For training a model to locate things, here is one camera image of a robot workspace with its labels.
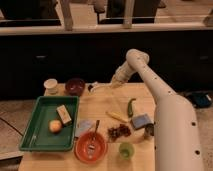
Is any dark red bowl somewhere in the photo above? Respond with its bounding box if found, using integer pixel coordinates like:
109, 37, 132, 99
65, 78, 85, 96

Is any tan wooden block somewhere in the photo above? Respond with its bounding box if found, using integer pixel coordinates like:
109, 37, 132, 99
56, 105, 72, 125

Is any grey blue cloth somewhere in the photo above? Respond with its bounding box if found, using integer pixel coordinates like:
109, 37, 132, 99
75, 120, 93, 137

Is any green chili pepper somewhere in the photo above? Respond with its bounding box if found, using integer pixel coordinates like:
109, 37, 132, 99
127, 98, 136, 118

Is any yellow round fruit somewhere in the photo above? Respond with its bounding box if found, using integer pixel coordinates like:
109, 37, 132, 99
49, 120, 62, 133

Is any metal spoon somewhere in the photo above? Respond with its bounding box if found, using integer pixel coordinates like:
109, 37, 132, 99
88, 120, 100, 158

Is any white ceramic cup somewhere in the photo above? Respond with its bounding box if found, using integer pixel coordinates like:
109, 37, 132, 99
44, 78, 58, 94

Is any green plastic cup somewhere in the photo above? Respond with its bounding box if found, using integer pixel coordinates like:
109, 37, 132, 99
119, 142, 134, 159

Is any blue sponge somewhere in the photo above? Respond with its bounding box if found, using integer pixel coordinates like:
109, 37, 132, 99
131, 114, 151, 130

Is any white handled dish brush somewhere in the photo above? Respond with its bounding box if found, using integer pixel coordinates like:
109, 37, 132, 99
88, 82, 111, 92

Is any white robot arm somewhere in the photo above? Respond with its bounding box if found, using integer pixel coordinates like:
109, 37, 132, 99
111, 49, 204, 171

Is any orange plastic bowl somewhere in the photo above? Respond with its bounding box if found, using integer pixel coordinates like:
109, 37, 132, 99
75, 131, 108, 164

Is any dark red grape bunch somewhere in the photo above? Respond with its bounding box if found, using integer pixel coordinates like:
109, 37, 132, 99
108, 124, 131, 141

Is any green plastic tray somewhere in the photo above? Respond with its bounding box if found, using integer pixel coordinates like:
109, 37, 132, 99
19, 96, 79, 152

